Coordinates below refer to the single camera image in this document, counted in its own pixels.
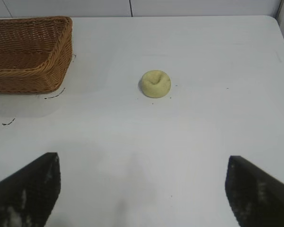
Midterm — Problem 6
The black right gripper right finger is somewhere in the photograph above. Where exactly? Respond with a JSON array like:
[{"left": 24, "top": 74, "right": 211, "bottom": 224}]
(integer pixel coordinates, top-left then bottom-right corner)
[{"left": 224, "top": 155, "right": 284, "bottom": 227}]

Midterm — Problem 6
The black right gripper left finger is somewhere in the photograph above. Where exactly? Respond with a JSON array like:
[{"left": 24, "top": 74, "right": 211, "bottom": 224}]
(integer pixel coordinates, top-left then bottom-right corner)
[{"left": 0, "top": 152, "right": 62, "bottom": 227}]

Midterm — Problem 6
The yellow egg yolk pastry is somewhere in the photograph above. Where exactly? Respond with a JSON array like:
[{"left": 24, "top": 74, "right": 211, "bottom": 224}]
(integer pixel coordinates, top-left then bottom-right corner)
[{"left": 139, "top": 70, "right": 172, "bottom": 98}]

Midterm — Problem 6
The brown woven wicker basket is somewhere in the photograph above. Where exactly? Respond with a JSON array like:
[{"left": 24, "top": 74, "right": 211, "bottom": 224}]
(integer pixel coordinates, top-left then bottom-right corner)
[{"left": 0, "top": 16, "right": 73, "bottom": 95}]

